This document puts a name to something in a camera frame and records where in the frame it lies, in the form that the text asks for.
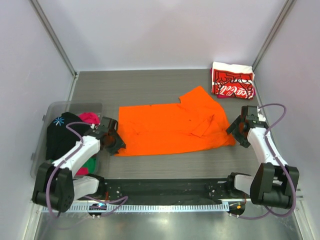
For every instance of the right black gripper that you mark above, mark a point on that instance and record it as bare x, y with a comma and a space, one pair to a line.
233, 128

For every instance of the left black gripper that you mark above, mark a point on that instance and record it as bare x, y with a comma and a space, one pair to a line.
119, 144

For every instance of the orange t-shirt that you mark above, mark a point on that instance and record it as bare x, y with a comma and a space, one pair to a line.
196, 123

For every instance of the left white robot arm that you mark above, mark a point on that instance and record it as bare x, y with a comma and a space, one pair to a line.
56, 185

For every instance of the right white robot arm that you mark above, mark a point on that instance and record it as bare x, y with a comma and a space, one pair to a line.
275, 182

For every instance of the magenta t-shirt in bin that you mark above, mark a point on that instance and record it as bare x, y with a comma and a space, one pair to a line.
90, 118

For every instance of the green t-shirt in bin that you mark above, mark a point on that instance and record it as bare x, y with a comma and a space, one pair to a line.
90, 164

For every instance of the black t-shirt in bin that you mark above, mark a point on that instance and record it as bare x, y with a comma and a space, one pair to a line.
60, 140

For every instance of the folded red white t-shirt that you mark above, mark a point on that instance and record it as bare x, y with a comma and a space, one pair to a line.
232, 79

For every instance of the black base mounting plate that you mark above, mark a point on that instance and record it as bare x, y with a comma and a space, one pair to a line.
170, 192

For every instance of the clear plastic bin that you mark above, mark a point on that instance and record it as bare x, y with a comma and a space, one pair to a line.
55, 110

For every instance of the slotted cable duct rail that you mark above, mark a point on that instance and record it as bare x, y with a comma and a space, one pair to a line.
90, 207

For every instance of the right aluminium corner post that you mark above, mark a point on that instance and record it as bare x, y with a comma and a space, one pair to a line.
279, 21

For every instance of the aluminium corner post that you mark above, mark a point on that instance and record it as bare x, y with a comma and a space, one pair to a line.
52, 35
279, 21

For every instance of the left aluminium corner post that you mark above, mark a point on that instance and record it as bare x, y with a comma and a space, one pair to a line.
52, 35

